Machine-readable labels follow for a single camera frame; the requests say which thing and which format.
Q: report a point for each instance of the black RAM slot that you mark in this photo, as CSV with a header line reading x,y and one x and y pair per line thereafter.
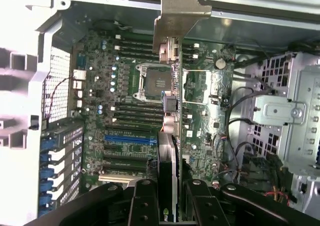
x,y
135,54
137,116
135,43
137,105
135,48
135,37
137,110

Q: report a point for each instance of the long black expansion slot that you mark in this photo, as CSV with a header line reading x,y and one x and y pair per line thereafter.
x,y
130,130
120,169
125,160

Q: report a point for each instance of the blue card retention clip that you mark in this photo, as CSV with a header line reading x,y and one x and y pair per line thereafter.
x,y
45,157
43,212
47,185
47,173
47,145
45,199

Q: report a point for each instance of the green motherboard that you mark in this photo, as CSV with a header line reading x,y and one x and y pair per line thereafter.
x,y
200,141

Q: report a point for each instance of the blue expansion slot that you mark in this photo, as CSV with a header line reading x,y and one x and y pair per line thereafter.
x,y
130,140

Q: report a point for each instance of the CPU socket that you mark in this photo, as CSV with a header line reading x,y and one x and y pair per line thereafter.
x,y
152,82

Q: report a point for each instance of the open black PC case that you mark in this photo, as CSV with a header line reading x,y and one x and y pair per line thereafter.
x,y
250,21

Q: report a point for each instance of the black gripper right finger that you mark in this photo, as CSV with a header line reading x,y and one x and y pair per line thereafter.
x,y
200,206

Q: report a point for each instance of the silver coin cell battery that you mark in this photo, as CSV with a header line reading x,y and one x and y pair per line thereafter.
x,y
220,64

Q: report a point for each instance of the silver perforated drive cage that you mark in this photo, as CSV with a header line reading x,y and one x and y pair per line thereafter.
x,y
300,98

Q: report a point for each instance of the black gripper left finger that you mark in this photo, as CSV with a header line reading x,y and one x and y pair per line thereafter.
x,y
145,203

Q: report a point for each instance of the green RAM stick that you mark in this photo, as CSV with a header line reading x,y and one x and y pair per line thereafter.
x,y
135,123

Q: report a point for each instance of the white expansion slot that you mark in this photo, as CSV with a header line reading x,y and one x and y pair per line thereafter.
x,y
112,179

